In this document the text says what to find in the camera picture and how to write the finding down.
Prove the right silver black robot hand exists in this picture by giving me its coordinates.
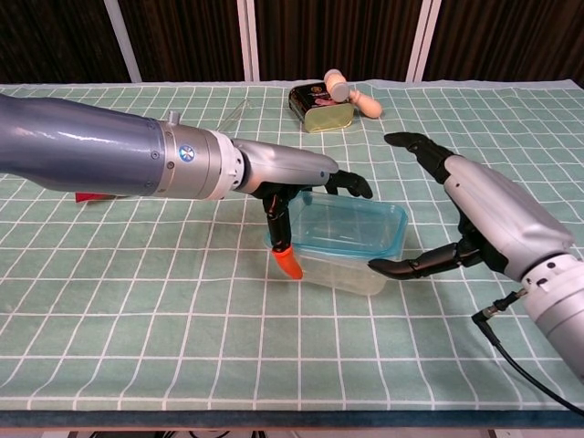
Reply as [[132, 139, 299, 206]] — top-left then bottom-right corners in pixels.
[[368, 131, 576, 282]]

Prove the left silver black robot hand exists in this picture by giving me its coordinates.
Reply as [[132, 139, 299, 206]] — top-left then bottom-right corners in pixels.
[[230, 139, 374, 280]]

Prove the translucent blue plastic lid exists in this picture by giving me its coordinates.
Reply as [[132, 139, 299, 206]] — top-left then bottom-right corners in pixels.
[[285, 190, 409, 264]]

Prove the clear plastic food container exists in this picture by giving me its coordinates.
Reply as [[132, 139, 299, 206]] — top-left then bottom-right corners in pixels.
[[264, 232, 389, 297]]

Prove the black and gold tin can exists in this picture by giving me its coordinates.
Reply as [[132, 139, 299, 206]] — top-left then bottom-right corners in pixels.
[[287, 81, 356, 135]]

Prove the glass test tube white stopper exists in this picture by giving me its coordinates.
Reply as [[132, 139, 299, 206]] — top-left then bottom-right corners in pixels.
[[222, 99, 251, 134]]

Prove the green checked tablecloth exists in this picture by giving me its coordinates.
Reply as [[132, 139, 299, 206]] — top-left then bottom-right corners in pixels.
[[0, 79, 584, 414]]

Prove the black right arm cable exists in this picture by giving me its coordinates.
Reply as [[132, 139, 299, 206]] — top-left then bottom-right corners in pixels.
[[472, 289, 584, 419]]

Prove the wooden handle stamp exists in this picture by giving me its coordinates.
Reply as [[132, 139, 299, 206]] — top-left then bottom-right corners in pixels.
[[323, 68, 383, 120]]

